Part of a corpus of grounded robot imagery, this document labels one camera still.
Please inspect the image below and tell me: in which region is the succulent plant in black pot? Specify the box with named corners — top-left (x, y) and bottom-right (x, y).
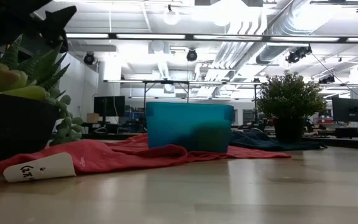
top-left (0, 34), bottom-right (85, 172)

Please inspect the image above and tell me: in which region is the round white ceiling lamp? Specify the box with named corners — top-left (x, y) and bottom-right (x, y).
top-left (162, 4), bottom-right (181, 26)

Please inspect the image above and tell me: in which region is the long ceiling light bar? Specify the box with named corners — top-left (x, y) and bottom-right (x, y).
top-left (65, 32), bottom-right (358, 44)

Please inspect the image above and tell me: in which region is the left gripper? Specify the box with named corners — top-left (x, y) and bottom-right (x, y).
top-left (0, 0), bottom-right (78, 54)

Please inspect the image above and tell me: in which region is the black computer monitor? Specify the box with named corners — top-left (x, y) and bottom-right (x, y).
top-left (93, 95), bottom-right (126, 118)
top-left (331, 97), bottom-right (358, 123)

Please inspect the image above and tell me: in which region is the red cloth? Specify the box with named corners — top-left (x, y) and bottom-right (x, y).
top-left (0, 133), bottom-right (292, 175)

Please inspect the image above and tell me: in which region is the leafy green potted plant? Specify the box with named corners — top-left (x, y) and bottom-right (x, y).
top-left (255, 70), bottom-right (328, 144)

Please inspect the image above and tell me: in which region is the white paper label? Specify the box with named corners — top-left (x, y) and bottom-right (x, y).
top-left (3, 152), bottom-right (76, 183)

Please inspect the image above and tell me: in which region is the black track spotlight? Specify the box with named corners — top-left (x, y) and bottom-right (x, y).
top-left (285, 45), bottom-right (313, 65)

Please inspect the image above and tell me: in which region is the navy blue cloth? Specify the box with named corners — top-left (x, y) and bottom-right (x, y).
top-left (228, 129), bottom-right (328, 152)

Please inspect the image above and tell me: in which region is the blue plastic tupperware container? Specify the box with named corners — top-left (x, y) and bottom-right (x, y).
top-left (145, 101), bottom-right (235, 153)

